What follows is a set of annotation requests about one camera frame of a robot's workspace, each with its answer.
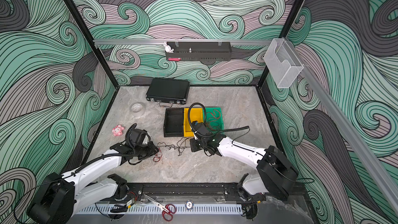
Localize white rabbit figurine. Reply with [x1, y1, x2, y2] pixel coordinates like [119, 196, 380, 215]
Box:
[163, 42, 174, 53]

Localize red handled scissors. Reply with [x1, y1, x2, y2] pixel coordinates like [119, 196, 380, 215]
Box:
[143, 194, 177, 222]

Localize black wall shelf tray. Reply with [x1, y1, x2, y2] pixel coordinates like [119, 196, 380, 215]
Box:
[165, 42, 232, 62]

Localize black aluminium carry case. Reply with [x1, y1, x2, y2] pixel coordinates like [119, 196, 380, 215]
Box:
[146, 78, 190, 105]

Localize black right arm hose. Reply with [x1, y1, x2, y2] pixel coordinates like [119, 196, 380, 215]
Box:
[188, 102, 250, 139]

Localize aluminium wall rail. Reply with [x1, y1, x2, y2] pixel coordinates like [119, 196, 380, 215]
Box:
[93, 38, 272, 46]

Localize black cable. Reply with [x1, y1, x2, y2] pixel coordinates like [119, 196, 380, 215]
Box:
[157, 136, 192, 157]

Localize white slotted cable duct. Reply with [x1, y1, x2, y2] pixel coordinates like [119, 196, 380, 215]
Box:
[77, 204, 243, 215]

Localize green plastic bin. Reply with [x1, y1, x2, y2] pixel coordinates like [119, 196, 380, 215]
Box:
[204, 107, 224, 133]

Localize yellow plastic bin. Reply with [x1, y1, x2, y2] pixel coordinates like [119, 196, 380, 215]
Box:
[183, 107, 206, 138]

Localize round blue white button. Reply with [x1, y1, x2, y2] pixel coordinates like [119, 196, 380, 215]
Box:
[185, 200, 193, 210]

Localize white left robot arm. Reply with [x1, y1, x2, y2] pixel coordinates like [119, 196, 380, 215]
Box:
[27, 130, 159, 224]

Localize clear acrylic wall holder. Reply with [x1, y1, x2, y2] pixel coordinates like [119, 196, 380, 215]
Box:
[264, 38, 304, 89]

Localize black plastic bin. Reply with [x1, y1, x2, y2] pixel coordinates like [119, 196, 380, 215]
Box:
[163, 108, 184, 138]

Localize pink pig toy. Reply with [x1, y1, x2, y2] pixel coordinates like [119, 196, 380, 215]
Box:
[112, 124, 125, 136]

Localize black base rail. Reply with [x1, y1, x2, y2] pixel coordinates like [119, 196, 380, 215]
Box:
[58, 182, 308, 204]

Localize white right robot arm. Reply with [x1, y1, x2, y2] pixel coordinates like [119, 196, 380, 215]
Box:
[189, 121, 299, 201]

